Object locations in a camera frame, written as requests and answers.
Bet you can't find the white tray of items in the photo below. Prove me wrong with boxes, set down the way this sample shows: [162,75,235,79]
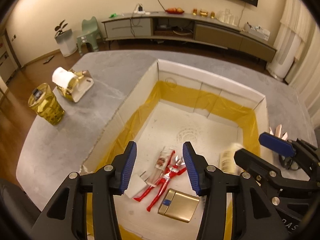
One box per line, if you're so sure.
[244,22,270,41]

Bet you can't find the dark object on floor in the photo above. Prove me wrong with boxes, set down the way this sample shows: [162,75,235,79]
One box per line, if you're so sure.
[43,55,54,64]

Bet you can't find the black sunglasses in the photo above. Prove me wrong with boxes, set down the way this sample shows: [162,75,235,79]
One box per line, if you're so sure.
[279,155,300,171]

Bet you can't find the white USB charger plug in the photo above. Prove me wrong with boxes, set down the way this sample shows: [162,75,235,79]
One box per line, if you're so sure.
[125,171,149,198]

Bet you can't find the pink white stapler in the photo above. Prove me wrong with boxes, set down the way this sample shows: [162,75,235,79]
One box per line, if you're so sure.
[269,124,288,141]

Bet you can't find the gold tissue roll holder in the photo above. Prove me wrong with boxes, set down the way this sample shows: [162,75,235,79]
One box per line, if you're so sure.
[52,67,94,103]

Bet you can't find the grey TV cabinet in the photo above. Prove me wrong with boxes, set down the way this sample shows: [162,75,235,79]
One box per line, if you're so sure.
[101,12,277,62]

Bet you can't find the yellow glass cup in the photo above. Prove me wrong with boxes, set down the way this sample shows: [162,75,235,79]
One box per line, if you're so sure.
[28,83,65,126]

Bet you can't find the red Ultraman toy figure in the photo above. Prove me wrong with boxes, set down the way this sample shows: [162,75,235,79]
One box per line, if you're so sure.
[133,150,187,212]

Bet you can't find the red fruit bowl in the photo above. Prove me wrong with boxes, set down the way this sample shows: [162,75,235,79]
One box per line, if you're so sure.
[165,8,184,15]

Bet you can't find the large white cardboard box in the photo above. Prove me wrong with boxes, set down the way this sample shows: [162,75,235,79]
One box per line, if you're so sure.
[80,58,271,240]

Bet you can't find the gold ornaments on cabinet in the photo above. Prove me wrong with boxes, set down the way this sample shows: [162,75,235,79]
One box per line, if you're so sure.
[193,8,215,18]

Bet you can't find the white power strip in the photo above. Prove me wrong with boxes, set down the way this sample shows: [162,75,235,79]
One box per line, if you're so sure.
[133,3,151,15]

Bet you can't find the white gold card box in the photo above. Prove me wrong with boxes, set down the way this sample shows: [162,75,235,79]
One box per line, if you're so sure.
[219,142,243,176]

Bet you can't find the white standing air conditioner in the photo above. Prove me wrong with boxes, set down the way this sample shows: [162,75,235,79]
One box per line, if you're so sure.
[266,0,308,81]

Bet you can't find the cream curtain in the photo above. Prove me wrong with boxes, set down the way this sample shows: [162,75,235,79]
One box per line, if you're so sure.
[280,0,319,128]

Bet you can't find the clear glasses set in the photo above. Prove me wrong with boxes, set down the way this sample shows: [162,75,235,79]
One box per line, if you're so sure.
[216,9,239,26]

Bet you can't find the white planter with dark plant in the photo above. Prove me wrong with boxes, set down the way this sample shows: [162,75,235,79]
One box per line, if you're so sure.
[54,20,78,57]

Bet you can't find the green child chair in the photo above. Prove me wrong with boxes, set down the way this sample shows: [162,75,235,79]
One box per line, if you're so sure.
[76,16,104,56]

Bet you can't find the gold blue cigarette case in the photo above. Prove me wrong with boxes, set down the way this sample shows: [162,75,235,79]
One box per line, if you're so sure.
[158,189,200,223]

